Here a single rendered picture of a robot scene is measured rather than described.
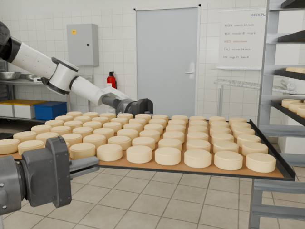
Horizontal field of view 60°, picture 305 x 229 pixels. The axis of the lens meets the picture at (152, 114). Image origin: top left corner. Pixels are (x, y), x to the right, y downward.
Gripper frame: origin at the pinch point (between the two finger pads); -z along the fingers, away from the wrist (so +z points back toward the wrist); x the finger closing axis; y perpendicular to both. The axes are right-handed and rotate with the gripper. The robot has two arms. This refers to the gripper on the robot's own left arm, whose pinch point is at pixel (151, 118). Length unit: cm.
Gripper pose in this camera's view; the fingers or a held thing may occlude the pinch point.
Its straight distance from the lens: 87.2
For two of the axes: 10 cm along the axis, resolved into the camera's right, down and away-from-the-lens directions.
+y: 8.2, -1.2, 5.6
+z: -5.8, -1.7, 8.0
